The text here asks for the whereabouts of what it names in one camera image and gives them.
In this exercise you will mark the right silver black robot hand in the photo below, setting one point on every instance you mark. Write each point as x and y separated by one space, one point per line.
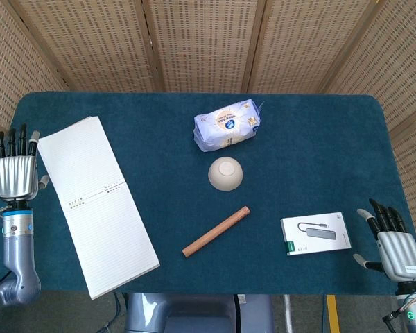
400 253

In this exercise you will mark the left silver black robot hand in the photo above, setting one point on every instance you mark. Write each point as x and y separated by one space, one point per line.
15 177

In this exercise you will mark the beige paper notepad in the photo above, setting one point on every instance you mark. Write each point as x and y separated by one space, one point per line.
97 208

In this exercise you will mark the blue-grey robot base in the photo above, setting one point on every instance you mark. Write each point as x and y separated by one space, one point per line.
194 315

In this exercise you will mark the white USB hub box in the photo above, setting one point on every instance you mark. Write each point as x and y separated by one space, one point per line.
315 236

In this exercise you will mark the teal table cloth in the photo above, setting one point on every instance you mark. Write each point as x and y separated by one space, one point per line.
298 156

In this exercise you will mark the wooden rolling pin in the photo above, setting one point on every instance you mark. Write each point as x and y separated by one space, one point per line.
215 232

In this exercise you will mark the beige upturned bowl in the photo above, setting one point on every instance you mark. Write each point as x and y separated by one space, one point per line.
225 175

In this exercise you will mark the blue white flour bag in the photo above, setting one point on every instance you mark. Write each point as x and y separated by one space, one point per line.
225 128

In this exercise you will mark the woven wood folding screen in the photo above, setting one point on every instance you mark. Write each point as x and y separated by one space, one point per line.
208 41

